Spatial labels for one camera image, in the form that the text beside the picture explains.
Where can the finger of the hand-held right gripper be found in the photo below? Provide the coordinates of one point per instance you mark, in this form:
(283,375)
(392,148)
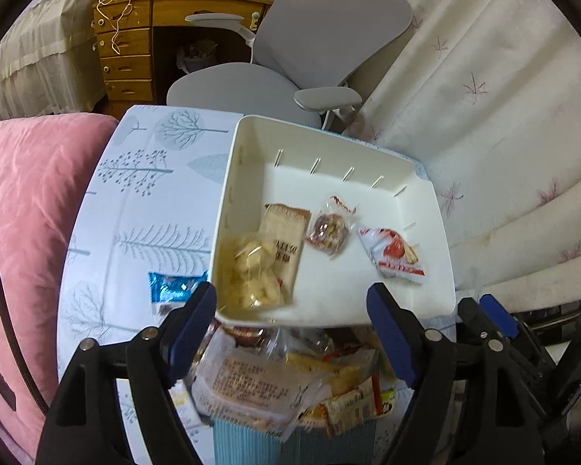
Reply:
(469,315)
(498,315)

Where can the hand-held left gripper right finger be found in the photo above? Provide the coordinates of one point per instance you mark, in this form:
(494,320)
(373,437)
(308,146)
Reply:
(390,339)

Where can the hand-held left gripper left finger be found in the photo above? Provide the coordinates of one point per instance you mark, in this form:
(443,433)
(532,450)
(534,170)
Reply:
(196,334)

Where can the blue foil snack packet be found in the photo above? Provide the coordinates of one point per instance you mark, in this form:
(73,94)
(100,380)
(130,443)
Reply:
(172,290)

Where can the pile of snack packets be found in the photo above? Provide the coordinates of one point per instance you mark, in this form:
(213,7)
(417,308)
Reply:
(251,378)

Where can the blue ribbed basket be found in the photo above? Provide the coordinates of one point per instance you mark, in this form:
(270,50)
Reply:
(295,450)

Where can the white plastic bin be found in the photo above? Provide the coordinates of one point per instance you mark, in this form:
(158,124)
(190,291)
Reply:
(319,184)

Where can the clear packet of yellow cookies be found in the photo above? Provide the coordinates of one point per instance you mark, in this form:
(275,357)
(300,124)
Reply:
(249,271)

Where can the red and white snack packet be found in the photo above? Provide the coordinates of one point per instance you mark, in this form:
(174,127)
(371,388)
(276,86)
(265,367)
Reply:
(392,254)

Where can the brown round pastry packet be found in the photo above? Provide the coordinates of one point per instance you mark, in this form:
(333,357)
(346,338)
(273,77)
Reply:
(325,230)

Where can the long beige biscuit packet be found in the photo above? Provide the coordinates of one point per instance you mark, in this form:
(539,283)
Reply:
(288,237)

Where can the tree print tablecloth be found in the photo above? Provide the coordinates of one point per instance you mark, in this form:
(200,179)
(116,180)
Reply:
(150,203)

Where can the waste bin with liner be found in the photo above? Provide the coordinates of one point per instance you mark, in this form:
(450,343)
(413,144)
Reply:
(196,60)

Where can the wooden desk with drawers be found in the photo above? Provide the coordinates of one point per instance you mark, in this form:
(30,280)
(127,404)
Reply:
(140,63)

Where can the beige lace bed cover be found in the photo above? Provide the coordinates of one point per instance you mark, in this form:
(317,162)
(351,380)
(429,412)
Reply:
(38,58)

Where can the grey office chair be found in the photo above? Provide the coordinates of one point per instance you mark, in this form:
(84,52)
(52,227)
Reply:
(319,24)

